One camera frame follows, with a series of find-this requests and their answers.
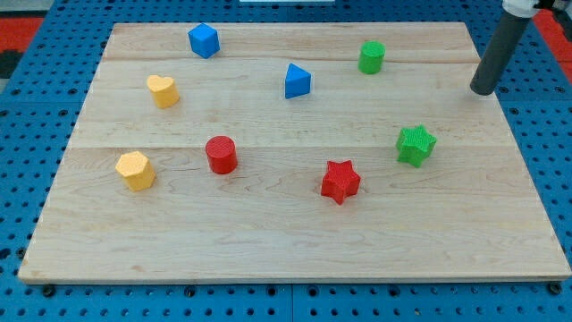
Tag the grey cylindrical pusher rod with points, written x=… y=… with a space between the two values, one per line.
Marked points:
x=500 y=49

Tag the blue triangle block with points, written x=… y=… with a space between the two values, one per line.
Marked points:
x=297 y=82

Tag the green cylinder block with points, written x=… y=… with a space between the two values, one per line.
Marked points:
x=371 y=57

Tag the blue cube block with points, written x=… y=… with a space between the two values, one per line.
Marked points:
x=204 y=40

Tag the yellow heart block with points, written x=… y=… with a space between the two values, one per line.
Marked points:
x=163 y=90

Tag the wooden board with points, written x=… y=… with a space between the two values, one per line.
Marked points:
x=470 y=213

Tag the green star block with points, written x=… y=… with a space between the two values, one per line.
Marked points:
x=415 y=145

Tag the yellow hexagon block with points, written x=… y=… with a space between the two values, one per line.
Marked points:
x=136 y=171

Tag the red cylinder block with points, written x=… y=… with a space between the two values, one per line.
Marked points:
x=221 y=154

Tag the red star block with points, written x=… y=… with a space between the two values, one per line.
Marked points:
x=340 y=181

